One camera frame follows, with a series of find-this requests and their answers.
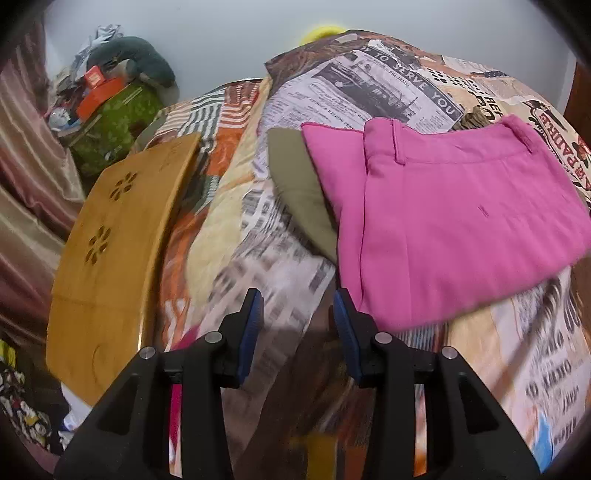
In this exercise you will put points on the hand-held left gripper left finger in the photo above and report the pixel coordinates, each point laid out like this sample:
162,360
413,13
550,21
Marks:
251,332

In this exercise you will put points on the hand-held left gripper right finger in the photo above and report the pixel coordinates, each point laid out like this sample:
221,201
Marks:
345,332

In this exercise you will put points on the pink pants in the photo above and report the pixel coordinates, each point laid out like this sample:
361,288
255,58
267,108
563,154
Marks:
452,217

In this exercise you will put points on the olive green pants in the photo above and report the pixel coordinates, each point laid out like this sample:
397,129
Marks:
300,194

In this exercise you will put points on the printed blanket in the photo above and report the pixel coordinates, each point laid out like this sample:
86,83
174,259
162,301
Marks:
277,277

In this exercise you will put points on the wooden lap table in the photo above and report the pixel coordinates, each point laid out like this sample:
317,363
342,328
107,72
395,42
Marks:
111,277

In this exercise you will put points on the white cloth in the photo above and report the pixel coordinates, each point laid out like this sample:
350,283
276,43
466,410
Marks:
76,408

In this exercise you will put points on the black cartoon print cloth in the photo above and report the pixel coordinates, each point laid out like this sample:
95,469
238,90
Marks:
23,397

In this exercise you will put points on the green patterned bag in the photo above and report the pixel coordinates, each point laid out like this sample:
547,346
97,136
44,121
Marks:
115,129

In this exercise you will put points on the brown satin curtain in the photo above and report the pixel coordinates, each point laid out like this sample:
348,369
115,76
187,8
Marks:
27,184

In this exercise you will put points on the orange box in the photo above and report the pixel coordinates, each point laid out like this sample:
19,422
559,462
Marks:
99,96

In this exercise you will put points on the grey plush toy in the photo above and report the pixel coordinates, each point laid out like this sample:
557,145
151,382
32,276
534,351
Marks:
143,57

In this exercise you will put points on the small red box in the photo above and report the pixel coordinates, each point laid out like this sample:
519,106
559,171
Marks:
95,76

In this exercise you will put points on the yellow pillow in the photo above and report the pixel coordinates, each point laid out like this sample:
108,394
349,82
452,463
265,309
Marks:
323,33

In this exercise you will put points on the grey crumpled clothes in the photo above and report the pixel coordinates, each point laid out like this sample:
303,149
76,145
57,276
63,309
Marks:
99,39

